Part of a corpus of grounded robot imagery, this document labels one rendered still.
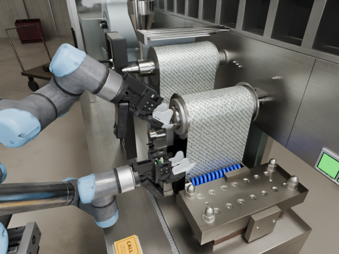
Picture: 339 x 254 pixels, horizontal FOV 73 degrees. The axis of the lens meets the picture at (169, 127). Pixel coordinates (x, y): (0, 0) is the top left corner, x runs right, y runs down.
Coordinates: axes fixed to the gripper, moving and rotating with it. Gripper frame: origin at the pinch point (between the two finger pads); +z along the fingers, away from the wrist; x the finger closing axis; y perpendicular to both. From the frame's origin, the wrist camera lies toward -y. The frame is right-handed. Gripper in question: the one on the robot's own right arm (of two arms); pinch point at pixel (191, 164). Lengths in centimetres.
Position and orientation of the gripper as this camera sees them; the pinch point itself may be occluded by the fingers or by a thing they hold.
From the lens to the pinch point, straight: 78.3
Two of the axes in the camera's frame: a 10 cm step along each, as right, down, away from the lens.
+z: 9.3, -2.0, 3.2
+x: -3.8, -5.0, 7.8
